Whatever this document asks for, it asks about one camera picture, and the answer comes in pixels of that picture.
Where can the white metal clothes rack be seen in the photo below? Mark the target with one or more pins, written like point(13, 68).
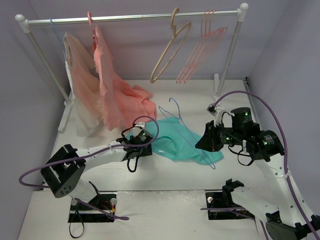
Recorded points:
point(26, 25)

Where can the salmon pink t shirt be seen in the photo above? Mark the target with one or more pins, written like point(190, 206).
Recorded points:
point(121, 103)

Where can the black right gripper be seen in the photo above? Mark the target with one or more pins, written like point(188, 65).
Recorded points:
point(210, 137)

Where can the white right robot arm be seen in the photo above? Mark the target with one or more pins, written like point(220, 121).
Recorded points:
point(289, 218)

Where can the pink plastic hanger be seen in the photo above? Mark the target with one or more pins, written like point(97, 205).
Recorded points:
point(207, 47)
point(203, 47)
point(200, 47)

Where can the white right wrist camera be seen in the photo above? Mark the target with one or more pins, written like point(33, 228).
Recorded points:
point(216, 111)

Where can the teal t shirt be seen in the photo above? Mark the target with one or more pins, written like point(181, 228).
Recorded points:
point(151, 127)

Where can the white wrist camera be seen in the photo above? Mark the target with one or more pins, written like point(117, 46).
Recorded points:
point(139, 128)
point(216, 111)

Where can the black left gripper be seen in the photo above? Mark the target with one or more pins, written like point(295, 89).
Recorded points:
point(144, 150)

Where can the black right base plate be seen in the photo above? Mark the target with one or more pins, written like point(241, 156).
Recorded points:
point(224, 211)

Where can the blue hanger holding shirt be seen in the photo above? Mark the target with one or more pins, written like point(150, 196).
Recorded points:
point(58, 37)

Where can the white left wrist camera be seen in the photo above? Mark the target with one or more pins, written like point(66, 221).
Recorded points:
point(139, 128)

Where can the beige plastic hanger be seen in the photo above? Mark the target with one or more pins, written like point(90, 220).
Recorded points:
point(178, 38)

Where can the pink hanger holding shirt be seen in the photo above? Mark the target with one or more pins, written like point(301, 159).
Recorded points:
point(89, 16)

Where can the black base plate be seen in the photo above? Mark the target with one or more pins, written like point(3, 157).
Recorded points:
point(224, 211)
point(79, 213)

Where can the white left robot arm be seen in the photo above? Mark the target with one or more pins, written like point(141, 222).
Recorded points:
point(64, 176)

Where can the pale peach t shirt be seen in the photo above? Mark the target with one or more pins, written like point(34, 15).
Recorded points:
point(85, 86)

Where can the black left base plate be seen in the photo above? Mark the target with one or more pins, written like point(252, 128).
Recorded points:
point(79, 213)

